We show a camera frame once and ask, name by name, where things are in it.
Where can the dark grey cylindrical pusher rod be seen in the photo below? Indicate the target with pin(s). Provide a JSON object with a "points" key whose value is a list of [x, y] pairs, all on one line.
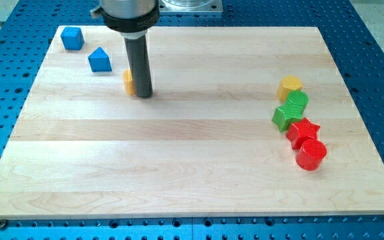
{"points": [[139, 65]]}

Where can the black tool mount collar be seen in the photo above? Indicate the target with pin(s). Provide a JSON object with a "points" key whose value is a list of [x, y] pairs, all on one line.
{"points": [[131, 20]]}

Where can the yellow hexagon block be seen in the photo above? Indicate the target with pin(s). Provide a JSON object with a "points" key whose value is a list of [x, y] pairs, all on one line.
{"points": [[128, 82]]}

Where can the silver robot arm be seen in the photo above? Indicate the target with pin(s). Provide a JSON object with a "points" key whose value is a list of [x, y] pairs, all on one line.
{"points": [[132, 19]]}

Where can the blue triangle block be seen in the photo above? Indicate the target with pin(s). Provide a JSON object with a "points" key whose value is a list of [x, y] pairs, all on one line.
{"points": [[99, 61]]}

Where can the blue cube block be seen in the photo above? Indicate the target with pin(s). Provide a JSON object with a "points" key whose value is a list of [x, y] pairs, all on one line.
{"points": [[72, 38]]}

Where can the blue perforated metal table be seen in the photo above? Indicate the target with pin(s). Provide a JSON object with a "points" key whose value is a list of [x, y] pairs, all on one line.
{"points": [[27, 33]]}

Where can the light wooden board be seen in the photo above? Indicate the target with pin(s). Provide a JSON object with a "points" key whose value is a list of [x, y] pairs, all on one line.
{"points": [[204, 145]]}

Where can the green star block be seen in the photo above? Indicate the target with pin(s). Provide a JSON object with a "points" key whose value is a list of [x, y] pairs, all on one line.
{"points": [[285, 115]]}

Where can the green circle block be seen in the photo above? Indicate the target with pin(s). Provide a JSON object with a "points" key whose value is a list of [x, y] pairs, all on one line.
{"points": [[298, 99]]}

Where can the red star block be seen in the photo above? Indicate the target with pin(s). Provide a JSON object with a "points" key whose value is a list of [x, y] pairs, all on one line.
{"points": [[301, 131]]}

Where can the red cylinder block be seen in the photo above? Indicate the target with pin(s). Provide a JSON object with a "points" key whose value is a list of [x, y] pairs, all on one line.
{"points": [[311, 154]]}

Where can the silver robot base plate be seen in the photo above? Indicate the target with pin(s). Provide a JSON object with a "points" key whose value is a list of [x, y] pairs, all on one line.
{"points": [[191, 6]]}

